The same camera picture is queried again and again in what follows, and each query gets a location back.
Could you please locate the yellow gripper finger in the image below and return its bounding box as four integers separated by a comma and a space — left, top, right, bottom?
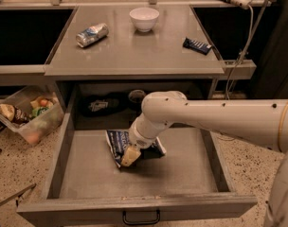
121, 146, 141, 166

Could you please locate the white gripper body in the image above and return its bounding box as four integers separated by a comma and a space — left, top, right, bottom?
129, 121, 156, 148

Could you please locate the blue chip bag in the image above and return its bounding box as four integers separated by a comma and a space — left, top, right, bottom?
106, 130, 166, 168

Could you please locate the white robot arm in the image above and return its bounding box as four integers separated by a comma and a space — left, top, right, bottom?
122, 91, 288, 227

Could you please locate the open grey drawer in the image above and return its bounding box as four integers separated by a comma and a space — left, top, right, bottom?
17, 84, 257, 227

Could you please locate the grey counter cabinet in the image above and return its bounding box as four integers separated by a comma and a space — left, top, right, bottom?
44, 4, 226, 112

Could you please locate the brown snack bag in bin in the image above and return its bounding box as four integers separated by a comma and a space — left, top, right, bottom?
0, 104, 29, 124

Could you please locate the black tape roll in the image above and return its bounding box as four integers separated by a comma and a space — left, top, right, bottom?
128, 90, 146, 110

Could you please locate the clear plastic bin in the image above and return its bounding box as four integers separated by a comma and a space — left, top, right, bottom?
0, 86, 63, 145

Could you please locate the dark blue snack bar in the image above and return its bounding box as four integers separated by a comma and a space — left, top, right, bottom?
183, 38, 212, 55

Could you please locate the crushed silver soda can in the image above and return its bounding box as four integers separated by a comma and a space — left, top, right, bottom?
76, 23, 109, 48

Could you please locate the white bowl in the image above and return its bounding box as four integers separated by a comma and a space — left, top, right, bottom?
130, 8, 159, 32

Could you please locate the black drawer handle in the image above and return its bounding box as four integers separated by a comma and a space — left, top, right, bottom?
122, 210, 161, 226

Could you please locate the white cable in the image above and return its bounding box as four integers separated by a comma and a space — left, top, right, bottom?
217, 4, 256, 142

